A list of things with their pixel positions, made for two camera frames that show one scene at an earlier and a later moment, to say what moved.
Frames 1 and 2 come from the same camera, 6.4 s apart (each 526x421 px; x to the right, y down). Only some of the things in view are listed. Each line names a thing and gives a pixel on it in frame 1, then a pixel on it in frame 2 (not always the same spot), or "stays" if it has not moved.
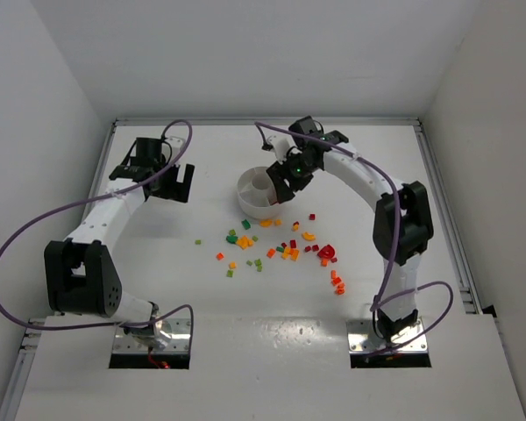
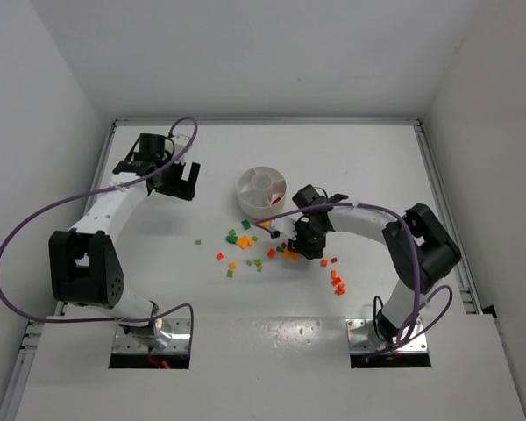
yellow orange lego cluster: x=244 y=243 stays
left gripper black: x=171 y=185 stays
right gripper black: x=287 y=176 → x=309 y=247
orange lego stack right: x=336 y=281 stays
